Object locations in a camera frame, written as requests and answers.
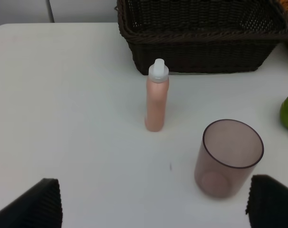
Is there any pink bottle white cap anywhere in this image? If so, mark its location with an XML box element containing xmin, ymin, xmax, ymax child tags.
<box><xmin>144</xmin><ymin>58</ymin><xmax>169</xmax><ymax>132</ymax></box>

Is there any translucent pink plastic cup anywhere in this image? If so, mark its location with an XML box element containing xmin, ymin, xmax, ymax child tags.
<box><xmin>194</xmin><ymin>119</ymin><xmax>264</xmax><ymax>198</ymax></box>

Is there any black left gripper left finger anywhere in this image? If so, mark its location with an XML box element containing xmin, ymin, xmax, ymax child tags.
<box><xmin>0</xmin><ymin>178</ymin><xmax>63</xmax><ymax>228</ymax></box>

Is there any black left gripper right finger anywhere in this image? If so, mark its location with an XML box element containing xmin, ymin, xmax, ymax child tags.
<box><xmin>245</xmin><ymin>175</ymin><xmax>288</xmax><ymax>228</ymax></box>

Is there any dark brown wicker basket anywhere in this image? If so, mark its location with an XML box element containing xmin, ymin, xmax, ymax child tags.
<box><xmin>116</xmin><ymin>0</ymin><xmax>288</xmax><ymax>75</ymax></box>

